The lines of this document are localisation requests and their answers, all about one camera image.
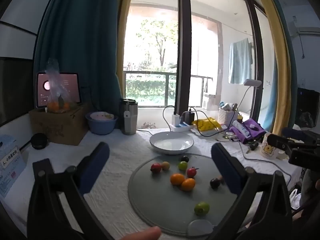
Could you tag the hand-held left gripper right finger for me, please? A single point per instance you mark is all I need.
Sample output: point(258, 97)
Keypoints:
point(225, 167)

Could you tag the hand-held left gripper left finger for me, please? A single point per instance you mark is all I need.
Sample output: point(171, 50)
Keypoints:
point(96, 165)

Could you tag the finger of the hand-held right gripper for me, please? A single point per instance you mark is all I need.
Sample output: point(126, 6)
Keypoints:
point(277, 142)
point(293, 132)

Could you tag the dark purple plum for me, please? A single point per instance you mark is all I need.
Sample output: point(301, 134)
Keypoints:
point(214, 183)

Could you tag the red cherry tomato with stem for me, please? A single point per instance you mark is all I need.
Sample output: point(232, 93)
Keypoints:
point(192, 172)

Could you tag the orange kumquat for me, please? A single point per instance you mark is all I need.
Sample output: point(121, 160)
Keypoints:
point(177, 179)
point(188, 184)

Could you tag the dark cherry with stem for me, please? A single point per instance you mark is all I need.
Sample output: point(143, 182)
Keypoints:
point(184, 158)

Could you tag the green round fruit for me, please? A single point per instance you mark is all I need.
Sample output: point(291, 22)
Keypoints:
point(201, 208)
point(182, 165)

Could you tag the white ceramic bowl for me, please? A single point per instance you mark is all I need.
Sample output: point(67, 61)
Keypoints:
point(171, 142)

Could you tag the small beige round fruit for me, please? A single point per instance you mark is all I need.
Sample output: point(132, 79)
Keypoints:
point(165, 165)

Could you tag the round glass turntable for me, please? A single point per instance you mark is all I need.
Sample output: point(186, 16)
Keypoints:
point(162, 205)

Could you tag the person's left hand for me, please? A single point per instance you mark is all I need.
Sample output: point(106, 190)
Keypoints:
point(142, 233)

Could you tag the white mug with bear print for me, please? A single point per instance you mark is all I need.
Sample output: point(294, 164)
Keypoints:
point(268, 150)

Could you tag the purple cloth pouch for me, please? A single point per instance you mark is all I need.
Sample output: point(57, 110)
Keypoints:
point(257, 130)

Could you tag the bunch of keys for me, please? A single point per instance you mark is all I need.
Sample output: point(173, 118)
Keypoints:
point(253, 145)

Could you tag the black monitor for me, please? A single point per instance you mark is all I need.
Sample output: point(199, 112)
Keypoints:
point(308, 105)

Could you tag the white textured tablecloth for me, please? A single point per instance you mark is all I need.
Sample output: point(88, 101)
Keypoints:
point(117, 192)

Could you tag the white tube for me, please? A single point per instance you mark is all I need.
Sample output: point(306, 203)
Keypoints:
point(241, 128)

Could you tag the blue plastic bowl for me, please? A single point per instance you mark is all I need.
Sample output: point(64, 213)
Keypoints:
point(101, 123)

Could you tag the white plastic bag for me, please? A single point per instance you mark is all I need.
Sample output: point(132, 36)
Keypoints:
point(295, 198)

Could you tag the yellow plastic bag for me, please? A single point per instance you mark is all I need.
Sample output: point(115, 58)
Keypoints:
point(206, 125)

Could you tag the white perforated basket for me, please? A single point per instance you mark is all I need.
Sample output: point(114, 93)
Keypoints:
point(228, 117)

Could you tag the brown cardboard box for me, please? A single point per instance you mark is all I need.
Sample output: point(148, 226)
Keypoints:
point(60, 126)

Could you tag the stainless steel tumbler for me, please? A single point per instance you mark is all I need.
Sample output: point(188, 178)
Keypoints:
point(128, 117)

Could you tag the white and blue power strip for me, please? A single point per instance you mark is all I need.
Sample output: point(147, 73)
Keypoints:
point(181, 127)

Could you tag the black charger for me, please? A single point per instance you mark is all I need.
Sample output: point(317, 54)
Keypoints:
point(189, 117)

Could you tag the black round speaker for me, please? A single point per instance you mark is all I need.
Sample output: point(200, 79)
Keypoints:
point(38, 141)

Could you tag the white desk lamp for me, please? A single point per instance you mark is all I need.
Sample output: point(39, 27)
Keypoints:
point(252, 82)

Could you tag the translucent round disc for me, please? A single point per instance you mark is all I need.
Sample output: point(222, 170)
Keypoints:
point(200, 227)

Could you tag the white charger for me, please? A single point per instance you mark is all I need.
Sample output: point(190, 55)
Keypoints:
point(176, 119)

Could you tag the yellow curtain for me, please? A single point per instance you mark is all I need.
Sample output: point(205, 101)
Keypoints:
point(273, 55)

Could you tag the tablet with pink screen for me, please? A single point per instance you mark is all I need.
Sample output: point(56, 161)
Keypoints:
point(70, 87)

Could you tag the clear bag of oranges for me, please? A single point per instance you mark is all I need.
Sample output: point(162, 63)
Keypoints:
point(57, 92)

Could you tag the blue and white paper box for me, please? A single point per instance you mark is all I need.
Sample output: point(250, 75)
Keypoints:
point(10, 165)

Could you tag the hanging pale blue towel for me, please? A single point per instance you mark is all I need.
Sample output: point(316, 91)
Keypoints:
point(240, 62)

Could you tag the balcony railing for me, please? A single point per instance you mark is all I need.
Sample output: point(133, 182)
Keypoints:
point(150, 85)

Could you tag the white air conditioner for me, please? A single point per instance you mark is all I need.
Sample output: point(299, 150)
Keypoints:
point(306, 26)

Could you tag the black screen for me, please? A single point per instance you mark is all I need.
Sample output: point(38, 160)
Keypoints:
point(12, 92)

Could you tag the teal curtain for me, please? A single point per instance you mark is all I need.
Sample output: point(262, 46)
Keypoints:
point(75, 42)

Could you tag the dark window pillar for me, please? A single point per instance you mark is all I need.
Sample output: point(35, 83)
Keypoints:
point(183, 42)

